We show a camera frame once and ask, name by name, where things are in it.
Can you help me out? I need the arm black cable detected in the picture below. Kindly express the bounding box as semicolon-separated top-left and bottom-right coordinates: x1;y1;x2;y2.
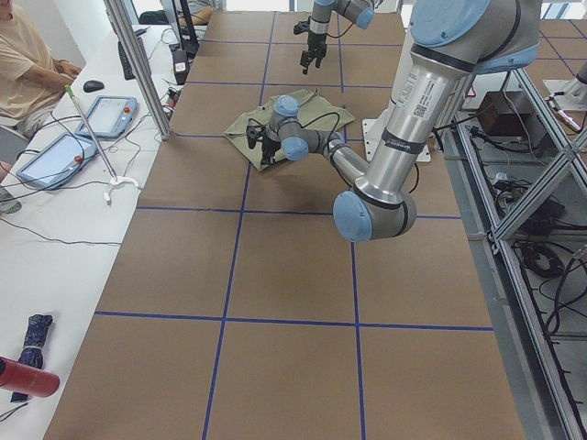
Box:
296;107;346;152

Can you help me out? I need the far blue teach pendant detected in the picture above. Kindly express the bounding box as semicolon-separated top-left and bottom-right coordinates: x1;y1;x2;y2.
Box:
84;95;138;140

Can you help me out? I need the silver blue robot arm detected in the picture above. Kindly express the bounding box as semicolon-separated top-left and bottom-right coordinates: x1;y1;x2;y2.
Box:
248;1;541;242
293;0;375;75

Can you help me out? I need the aluminium frame post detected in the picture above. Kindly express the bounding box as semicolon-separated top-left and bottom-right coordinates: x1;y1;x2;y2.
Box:
104;0;171;141

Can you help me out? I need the black keyboard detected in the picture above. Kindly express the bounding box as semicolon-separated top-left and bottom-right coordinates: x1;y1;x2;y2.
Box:
117;37;148;81

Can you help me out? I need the dark blue folded umbrella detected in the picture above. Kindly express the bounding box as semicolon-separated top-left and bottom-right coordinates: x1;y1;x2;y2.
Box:
10;314;53;403

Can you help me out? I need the olive green long-sleeve shirt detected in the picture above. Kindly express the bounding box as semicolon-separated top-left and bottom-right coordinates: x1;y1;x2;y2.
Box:
224;90;355;171

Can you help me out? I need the seated person beige shirt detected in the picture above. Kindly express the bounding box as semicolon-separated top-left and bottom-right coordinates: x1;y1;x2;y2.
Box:
0;0;83;216

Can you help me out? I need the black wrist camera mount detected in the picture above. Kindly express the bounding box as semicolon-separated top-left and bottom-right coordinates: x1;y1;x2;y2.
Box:
293;19;310;35
245;125;266;149

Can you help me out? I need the black box under rack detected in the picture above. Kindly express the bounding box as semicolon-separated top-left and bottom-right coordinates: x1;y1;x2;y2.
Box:
478;91;534;138

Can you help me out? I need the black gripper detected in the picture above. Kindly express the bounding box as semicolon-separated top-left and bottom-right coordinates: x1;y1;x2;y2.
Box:
300;32;327;75
261;137;281;160

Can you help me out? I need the blue teach pendant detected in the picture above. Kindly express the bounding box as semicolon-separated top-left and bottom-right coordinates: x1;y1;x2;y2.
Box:
16;133;97;190
84;95;138;140

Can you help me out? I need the near blue teach pendant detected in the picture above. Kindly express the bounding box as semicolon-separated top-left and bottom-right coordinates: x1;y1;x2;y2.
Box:
16;133;97;190

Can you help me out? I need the red water bottle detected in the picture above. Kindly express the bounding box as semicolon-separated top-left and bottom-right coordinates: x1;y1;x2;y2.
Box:
1;357;61;398

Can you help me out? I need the aluminium frame side rack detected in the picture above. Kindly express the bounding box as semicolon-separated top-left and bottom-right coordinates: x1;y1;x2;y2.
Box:
445;70;586;439

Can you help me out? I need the black computer mouse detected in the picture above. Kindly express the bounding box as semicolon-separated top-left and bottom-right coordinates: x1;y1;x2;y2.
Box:
83;80;105;93

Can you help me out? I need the grabber stick with white hook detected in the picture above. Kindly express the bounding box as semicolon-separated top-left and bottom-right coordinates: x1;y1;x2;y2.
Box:
63;84;140;206

